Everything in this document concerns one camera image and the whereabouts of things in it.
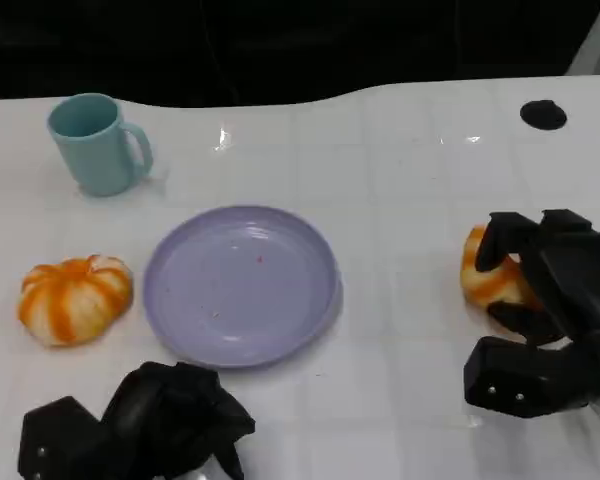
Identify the round orange white bread roll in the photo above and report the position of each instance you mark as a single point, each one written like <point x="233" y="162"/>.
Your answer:
<point x="75" y="300"/>

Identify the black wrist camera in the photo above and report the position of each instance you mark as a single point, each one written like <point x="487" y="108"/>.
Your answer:
<point x="520" y="375"/>
<point x="60" y="440"/>

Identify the black backdrop cloth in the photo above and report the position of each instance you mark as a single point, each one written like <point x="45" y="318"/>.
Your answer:
<point x="280" y="45"/>

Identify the lilac plate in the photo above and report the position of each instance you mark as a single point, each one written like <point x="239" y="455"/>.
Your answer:
<point x="240" y="287"/>

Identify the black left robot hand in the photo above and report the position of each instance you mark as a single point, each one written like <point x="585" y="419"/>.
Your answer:
<point x="180" y="410"/>

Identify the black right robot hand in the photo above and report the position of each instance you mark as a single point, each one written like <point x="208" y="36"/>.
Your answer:
<point x="575" y="270"/>

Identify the pale green mug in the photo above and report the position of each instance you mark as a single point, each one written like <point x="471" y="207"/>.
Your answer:
<point x="92" y="150"/>

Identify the elongated orange white bread roll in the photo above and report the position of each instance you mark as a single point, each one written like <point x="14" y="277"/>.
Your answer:
<point x="482" y="290"/>

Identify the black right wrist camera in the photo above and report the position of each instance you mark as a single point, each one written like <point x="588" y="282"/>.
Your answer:
<point x="520" y="375"/>

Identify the grey metal frame bar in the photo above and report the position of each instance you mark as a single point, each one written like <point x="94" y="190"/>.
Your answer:
<point x="597" y="40"/>

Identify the black round table grommet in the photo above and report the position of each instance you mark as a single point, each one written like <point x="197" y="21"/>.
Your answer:
<point x="543" y="116"/>

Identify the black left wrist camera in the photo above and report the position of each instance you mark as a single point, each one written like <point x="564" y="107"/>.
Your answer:
<point x="60" y="440"/>

